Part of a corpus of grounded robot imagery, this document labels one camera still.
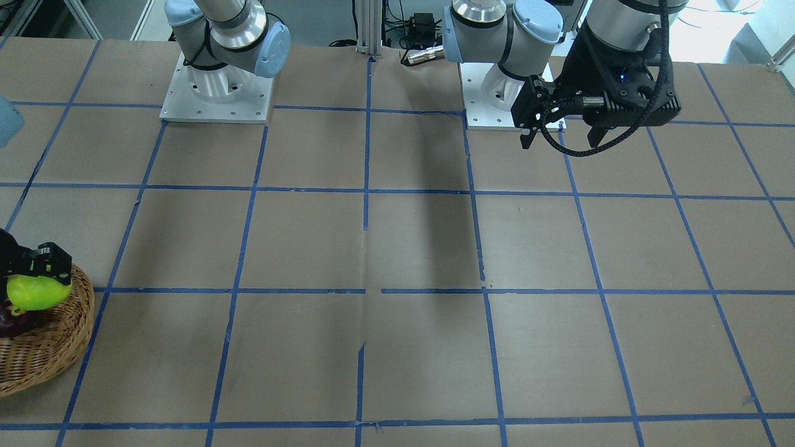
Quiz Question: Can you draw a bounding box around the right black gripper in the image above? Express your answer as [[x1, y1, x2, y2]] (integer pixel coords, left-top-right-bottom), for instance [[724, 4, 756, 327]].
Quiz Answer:
[[1, 229, 72, 286]]

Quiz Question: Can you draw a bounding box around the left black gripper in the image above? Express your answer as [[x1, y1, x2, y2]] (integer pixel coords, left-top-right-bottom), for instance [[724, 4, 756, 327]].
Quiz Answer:
[[511, 28, 682, 150]]

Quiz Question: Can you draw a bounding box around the green apple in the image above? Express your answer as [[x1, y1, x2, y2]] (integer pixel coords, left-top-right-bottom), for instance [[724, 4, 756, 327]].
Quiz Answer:
[[6, 274, 72, 311]]

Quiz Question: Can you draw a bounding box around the dark red apple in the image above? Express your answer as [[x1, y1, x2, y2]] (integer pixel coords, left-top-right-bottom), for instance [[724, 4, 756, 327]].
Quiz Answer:
[[1, 300, 40, 338]]

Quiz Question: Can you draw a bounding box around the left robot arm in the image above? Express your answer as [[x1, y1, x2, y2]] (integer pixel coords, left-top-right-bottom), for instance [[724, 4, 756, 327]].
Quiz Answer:
[[442, 1, 686, 156]]

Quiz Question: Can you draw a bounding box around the wicker basket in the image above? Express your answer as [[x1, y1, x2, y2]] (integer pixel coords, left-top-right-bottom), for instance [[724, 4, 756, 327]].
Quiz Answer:
[[1, 265, 96, 398]]

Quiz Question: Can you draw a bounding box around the silver connector plug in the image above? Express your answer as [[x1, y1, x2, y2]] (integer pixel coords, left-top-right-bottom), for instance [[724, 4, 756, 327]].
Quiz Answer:
[[401, 45, 445, 67]]

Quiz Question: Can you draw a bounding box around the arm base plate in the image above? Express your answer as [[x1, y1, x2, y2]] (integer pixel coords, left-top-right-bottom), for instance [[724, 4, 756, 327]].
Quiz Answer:
[[160, 54, 273, 125], [459, 63, 524, 131]]

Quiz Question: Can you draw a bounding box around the aluminium frame post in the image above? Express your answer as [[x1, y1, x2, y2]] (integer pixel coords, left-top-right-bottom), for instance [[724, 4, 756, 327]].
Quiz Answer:
[[353, 0, 384, 60]]

